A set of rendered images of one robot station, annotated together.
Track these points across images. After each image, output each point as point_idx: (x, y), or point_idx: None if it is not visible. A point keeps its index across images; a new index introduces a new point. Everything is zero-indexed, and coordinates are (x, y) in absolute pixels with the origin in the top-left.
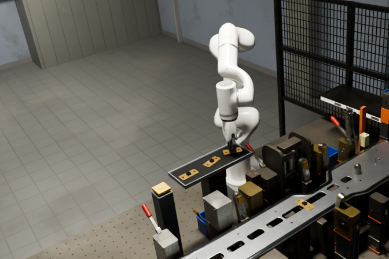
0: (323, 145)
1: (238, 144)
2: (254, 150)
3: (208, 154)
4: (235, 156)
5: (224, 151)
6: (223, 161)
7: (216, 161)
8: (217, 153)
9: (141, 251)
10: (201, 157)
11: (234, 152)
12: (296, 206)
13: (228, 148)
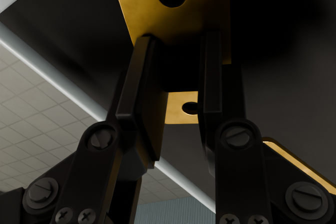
0: None
1: None
2: None
3: (181, 178)
4: (298, 40)
5: (184, 114)
6: (311, 126)
7: (300, 162)
8: (178, 141)
9: None
10: (208, 200)
11: (222, 51)
12: None
13: (167, 99)
